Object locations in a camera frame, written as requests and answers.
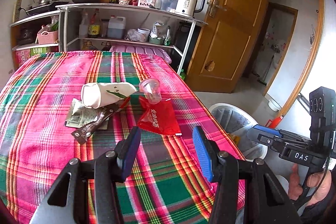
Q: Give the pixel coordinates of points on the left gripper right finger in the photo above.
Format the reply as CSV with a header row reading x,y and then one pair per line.
x,y
218,167

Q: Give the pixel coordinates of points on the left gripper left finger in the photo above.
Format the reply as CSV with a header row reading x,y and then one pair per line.
x,y
111,168

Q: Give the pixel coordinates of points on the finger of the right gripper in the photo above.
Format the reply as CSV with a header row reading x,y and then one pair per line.
x,y
261,134

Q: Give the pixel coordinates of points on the brown coffee sachet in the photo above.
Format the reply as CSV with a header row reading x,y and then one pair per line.
x,y
82,134

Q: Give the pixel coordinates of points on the silver printed wrapper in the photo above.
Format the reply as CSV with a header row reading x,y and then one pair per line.
x,y
79,115

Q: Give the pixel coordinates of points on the red snack wrapper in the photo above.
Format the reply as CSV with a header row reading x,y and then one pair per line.
x,y
158,118

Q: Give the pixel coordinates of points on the white paper bag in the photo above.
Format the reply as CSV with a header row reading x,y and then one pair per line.
x,y
96,95

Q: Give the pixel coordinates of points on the clear plastic cup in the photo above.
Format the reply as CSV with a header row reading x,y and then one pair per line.
x,y
151,90

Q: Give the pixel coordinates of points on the white trash bin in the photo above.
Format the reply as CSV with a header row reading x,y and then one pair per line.
x,y
236,122

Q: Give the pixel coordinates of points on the metal kitchen shelf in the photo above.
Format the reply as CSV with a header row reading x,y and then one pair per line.
x,y
103,26

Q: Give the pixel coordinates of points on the right hand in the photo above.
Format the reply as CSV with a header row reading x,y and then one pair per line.
x,y
321,183

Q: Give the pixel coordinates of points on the green plastic bottle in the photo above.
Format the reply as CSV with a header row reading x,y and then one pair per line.
x,y
182,74

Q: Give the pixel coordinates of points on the pink storage box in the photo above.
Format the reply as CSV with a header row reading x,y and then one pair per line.
x,y
141,50

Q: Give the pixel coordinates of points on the white jerry can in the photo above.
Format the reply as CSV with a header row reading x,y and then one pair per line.
x,y
116,27

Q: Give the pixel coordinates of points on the wooden door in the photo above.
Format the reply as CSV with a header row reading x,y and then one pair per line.
x,y
225,44

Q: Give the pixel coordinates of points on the cooking oil bottle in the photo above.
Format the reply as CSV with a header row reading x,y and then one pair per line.
x,y
94,25

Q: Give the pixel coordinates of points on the pink basket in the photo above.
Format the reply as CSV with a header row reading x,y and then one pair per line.
x,y
47,37

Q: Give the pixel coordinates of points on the white electric kettle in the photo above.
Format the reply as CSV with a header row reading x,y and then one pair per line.
x,y
189,7

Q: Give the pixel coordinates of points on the clear water filter jug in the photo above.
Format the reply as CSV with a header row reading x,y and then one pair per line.
x,y
166,5

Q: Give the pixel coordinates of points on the pink utensil holder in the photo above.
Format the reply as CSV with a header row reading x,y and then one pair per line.
x,y
146,3

